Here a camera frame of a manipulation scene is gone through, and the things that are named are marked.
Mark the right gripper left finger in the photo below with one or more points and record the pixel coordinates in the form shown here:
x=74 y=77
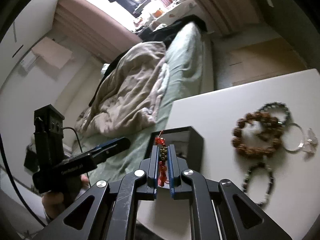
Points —
x=148 y=189

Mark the green bed mattress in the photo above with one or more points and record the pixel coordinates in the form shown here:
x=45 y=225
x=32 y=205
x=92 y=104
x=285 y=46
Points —
x=185 y=60

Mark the cluttered window desk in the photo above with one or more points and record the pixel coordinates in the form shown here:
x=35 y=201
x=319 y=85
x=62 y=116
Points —
x=152 y=13

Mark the beige curtain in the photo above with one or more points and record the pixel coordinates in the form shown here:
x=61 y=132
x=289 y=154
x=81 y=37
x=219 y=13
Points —
x=230 y=16

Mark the left hand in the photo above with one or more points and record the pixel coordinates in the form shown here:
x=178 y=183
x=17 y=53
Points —
x=53 y=203

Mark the black jewelry box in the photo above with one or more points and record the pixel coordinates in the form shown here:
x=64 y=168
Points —
x=188 y=145

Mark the cardboard sheet on floor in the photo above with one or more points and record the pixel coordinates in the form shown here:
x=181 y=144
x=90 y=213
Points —
x=262 y=61

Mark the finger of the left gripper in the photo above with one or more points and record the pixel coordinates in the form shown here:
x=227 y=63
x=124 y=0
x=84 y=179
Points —
x=102 y=152

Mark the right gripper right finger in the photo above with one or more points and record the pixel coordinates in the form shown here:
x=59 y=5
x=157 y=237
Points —
x=179 y=190

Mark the beige blanket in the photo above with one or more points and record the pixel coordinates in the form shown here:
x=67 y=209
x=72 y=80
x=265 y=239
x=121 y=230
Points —
x=128 y=100

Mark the black clothes on bed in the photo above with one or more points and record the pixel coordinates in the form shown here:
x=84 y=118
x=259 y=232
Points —
x=165 y=35

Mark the white butterfly pendant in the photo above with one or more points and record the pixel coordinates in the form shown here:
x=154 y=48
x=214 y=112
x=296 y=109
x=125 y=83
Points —
x=311 y=142

